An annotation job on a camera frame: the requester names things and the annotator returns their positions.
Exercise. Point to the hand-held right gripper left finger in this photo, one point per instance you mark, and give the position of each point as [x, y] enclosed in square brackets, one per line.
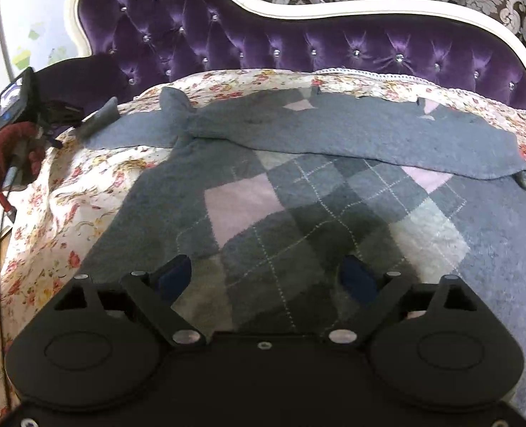
[177, 275]

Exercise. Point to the green wall stickers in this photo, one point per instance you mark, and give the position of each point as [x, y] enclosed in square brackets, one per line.
[38, 49]

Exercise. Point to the floral blanket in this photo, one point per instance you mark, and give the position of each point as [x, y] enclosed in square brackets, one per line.
[62, 213]

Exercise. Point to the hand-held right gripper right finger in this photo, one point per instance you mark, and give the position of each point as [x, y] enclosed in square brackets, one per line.
[356, 279]

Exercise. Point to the grey argyle sweater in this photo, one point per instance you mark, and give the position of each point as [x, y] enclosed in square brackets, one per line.
[316, 213]

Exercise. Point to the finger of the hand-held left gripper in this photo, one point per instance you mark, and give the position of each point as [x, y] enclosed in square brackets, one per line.
[99, 119]

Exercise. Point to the purple tufted sofa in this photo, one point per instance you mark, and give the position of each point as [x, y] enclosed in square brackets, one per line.
[289, 49]

